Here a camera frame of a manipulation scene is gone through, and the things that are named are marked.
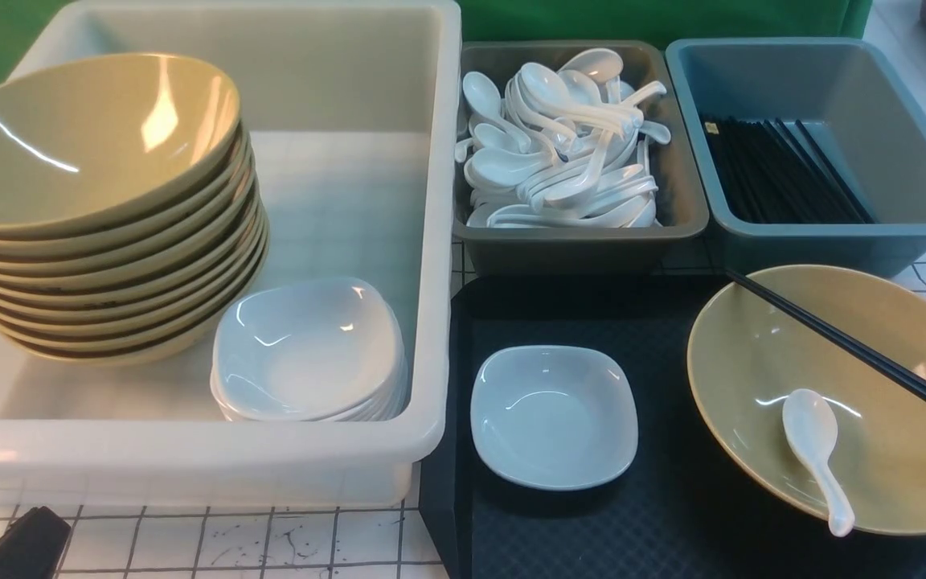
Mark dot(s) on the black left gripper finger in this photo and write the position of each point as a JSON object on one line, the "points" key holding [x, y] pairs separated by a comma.
{"points": [[33, 545]]}

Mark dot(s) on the bundle of black chopsticks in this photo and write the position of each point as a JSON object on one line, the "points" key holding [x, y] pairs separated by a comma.
{"points": [[773, 172]]}

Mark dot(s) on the pile of white soup spoons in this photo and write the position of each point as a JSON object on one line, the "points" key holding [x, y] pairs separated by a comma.
{"points": [[568, 148]]}

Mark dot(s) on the white square sauce dish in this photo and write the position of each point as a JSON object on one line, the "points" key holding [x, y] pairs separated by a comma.
{"points": [[554, 418]]}

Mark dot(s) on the large white plastic bin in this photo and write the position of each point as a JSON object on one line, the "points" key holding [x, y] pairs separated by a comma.
{"points": [[352, 109]]}

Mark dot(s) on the stack of white square dishes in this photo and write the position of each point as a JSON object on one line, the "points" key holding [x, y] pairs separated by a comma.
{"points": [[327, 349]]}

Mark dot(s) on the white ceramic soup spoon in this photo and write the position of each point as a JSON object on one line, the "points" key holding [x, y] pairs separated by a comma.
{"points": [[811, 430]]}

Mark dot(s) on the yellow noodle bowl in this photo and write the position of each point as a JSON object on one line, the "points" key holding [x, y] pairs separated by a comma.
{"points": [[745, 357]]}

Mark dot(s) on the black textured serving tray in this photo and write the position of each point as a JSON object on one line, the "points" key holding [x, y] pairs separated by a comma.
{"points": [[683, 509]]}

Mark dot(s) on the black chopstick pair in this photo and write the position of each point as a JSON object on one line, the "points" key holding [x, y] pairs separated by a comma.
{"points": [[885, 366]]}

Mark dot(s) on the green backdrop screen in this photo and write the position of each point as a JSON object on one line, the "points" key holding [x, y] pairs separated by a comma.
{"points": [[658, 23]]}

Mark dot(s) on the stack of yellow noodle bowls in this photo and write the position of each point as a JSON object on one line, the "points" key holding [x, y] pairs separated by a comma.
{"points": [[131, 214]]}

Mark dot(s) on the blue-grey chopstick tray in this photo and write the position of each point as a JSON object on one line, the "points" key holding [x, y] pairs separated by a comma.
{"points": [[851, 100]]}

